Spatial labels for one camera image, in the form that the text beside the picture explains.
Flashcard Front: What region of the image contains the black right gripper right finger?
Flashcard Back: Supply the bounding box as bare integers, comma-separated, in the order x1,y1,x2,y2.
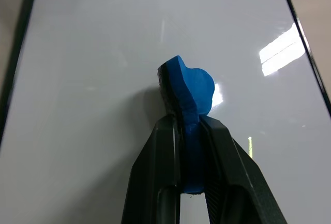
198,115,288,224

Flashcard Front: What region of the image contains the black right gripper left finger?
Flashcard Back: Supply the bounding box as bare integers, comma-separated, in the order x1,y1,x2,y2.
121,114,185,224

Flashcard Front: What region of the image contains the blue foam whiteboard eraser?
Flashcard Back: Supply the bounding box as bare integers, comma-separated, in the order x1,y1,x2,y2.
157,55,216,196

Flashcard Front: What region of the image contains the black-framed whiteboard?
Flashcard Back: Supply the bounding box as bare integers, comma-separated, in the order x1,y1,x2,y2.
0,0,331,224

